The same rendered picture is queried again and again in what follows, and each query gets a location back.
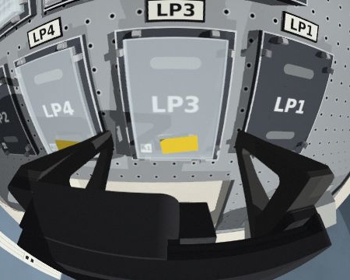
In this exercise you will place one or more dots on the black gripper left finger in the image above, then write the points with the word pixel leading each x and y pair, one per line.
pixel 57 167

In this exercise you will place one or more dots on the white button panel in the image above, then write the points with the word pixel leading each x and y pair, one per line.
pixel 326 207

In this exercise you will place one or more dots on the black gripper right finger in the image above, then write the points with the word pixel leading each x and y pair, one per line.
pixel 302 182

